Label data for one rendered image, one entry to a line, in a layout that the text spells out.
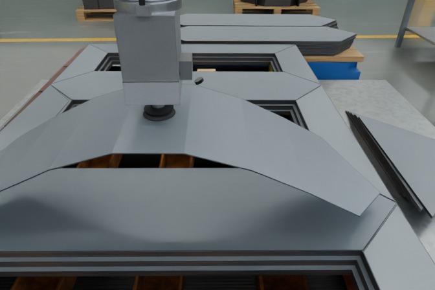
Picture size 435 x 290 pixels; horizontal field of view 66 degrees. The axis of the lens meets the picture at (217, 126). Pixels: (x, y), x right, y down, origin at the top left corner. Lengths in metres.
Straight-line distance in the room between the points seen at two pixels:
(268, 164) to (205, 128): 0.09
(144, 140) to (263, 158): 0.15
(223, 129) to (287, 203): 0.19
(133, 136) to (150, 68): 0.09
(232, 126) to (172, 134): 0.09
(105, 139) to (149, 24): 0.15
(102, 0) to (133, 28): 4.66
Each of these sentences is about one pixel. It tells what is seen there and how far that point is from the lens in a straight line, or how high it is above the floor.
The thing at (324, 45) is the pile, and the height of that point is 0.83.
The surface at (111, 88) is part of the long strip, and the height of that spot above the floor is 0.85.
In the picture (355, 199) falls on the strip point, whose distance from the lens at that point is 0.51.
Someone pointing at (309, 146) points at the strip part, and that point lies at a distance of 0.54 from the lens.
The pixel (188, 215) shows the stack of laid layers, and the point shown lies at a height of 0.85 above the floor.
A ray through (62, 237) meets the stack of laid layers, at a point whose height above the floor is 0.85.
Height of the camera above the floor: 1.24
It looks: 33 degrees down
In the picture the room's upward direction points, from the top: 1 degrees clockwise
